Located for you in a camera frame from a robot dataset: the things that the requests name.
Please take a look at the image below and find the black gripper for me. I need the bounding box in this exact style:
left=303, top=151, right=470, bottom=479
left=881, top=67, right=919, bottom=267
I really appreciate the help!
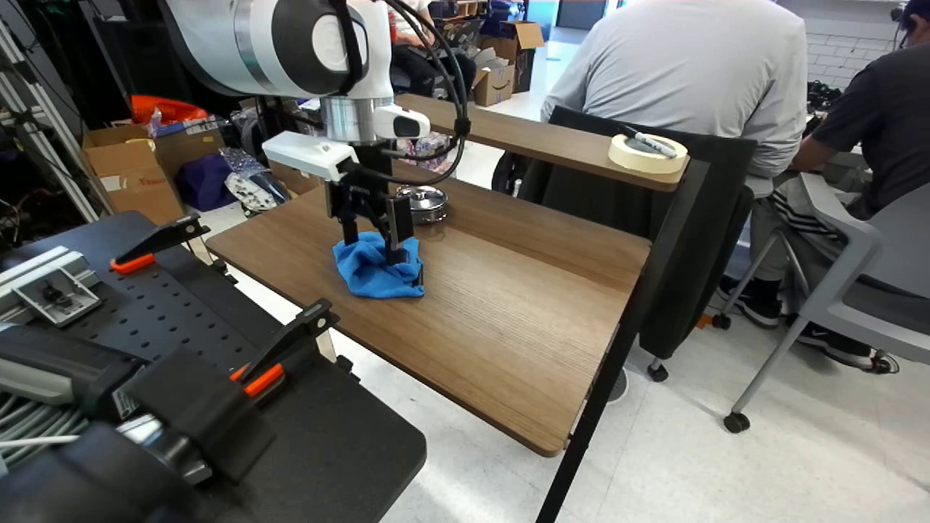
left=325, top=161, right=418, bottom=261

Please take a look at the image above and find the blue cloth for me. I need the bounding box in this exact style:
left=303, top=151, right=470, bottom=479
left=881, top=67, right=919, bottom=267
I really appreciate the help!
left=330, top=231, right=431, bottom=302

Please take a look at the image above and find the small metal pot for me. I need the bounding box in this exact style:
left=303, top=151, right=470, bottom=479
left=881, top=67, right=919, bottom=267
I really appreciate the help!
left=403, top=183, right=450, bottom=228

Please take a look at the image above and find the black orange bar clamp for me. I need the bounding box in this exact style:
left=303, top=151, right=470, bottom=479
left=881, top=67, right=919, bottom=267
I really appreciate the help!
left=227, top=301, right=342, bottom=401
left=108, top=213, right=213, bottom=280

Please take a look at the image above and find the dark blue bag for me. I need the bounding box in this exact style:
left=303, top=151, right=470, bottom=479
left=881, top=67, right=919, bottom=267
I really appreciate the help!
left=171, top=151, right=235, bottom=213

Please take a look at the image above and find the small cardboard box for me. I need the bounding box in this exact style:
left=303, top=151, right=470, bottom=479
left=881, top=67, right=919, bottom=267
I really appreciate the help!
left=470, top=58, right=516, bottom=107

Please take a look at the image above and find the raised wooden shelf board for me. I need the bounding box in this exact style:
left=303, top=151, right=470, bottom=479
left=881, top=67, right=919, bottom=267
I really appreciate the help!
left=394, top=90, right=691, bottom=197

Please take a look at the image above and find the open cardboard box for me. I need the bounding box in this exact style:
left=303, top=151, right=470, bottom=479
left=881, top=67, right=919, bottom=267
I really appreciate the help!
left=482, top=20, right=547, bottom=96

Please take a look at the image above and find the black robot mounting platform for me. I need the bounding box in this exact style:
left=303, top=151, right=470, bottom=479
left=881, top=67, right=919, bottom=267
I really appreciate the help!
left=0, top=213, right=431, bottom=523

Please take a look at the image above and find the large cardboard box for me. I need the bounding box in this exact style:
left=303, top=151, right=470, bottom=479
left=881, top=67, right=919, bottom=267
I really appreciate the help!
left=81, top=126, right=227, bottom=228

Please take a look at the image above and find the black table leg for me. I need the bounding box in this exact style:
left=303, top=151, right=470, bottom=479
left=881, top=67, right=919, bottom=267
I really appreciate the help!
left=535, top=157, right=716, bottom=523

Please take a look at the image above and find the masking tape roll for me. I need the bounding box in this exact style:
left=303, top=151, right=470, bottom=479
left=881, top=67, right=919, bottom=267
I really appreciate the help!
left=608, top=128, right=691, bottom=180

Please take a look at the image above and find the metal mounting plate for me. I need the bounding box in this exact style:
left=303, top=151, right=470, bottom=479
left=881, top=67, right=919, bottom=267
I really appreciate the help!
left=11, top=267, right=101, bottom=328

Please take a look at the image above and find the black office chair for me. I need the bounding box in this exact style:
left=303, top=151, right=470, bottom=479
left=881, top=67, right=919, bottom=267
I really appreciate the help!
left=490, top=104, right=759, bottom=385

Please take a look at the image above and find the person in grey hoodie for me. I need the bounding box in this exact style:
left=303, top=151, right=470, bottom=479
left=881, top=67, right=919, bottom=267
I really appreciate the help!
left=537, top=0, right=811, bottom=202

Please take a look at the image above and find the grey plastic chair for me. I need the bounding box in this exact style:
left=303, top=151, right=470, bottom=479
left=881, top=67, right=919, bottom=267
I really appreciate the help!
left=720, top=173, right=930, bottom=437

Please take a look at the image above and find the person in dark shirt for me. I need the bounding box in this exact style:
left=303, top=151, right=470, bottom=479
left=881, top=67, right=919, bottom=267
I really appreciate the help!
left=720, top=4, right=930, bottom=379

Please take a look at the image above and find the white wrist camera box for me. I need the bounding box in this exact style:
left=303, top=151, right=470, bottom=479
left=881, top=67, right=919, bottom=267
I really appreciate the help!
left=258, top=128, right=361, bottom=186

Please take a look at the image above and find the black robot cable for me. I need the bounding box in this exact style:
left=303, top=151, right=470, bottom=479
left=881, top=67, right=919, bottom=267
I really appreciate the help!
left=380, top=0, right=473, bottom=189

